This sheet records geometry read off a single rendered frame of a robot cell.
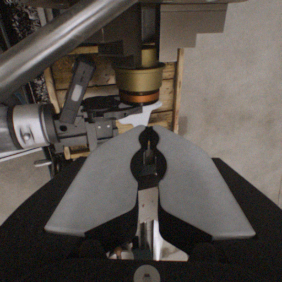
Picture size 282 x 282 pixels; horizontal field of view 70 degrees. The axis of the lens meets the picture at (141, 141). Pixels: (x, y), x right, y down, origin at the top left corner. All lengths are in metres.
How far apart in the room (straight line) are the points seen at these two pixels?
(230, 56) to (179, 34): 1.52
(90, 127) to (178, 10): 0.23
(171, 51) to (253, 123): 2.01
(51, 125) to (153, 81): 0.18
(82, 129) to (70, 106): 0.05
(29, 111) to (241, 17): 1.69
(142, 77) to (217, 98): 1.60
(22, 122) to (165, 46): 0.25
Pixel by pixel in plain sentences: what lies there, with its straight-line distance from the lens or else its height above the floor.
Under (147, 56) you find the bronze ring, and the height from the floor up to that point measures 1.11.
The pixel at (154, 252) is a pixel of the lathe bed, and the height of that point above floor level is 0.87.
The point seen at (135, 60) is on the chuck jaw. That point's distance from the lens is 0.31.
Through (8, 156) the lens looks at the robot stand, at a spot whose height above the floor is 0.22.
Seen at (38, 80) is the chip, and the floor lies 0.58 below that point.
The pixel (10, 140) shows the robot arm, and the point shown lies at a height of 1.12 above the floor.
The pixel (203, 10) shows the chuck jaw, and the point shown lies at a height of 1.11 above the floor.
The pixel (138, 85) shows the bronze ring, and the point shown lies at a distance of 0.34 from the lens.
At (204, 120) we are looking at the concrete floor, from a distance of 1.93.
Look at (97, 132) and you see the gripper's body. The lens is 0.37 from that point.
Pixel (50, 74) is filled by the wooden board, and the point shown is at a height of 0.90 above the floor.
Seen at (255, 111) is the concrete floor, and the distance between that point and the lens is 2.27.
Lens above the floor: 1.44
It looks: 56 degrees down
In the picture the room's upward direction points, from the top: 149 degrees clockwise
